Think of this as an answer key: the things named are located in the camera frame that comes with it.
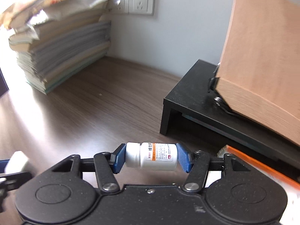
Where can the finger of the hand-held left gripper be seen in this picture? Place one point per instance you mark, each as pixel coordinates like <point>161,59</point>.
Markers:
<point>4,163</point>
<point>14,179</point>

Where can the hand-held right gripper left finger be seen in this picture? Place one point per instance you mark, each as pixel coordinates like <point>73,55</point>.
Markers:
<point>119,158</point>

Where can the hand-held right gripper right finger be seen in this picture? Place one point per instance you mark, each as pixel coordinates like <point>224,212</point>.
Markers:
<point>184,157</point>

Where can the white charger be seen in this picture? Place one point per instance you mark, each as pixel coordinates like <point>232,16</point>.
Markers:
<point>16,163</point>

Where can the white pill bottle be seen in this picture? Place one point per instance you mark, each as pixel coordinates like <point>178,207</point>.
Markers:
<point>152,157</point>

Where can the orange and white cardboard box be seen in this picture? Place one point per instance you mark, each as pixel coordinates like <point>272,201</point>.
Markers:
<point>257,166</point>

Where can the black monitor riser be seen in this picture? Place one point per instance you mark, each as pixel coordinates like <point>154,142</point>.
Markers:
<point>187,93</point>

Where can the stack of books and papers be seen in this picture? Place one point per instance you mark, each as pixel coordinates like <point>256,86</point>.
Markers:
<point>65,51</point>

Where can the wooden reading stand board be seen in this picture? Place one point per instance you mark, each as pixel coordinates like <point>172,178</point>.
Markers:
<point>262,51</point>

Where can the white wall socket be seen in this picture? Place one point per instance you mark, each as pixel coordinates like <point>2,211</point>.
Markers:
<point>141,1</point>
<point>120,3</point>

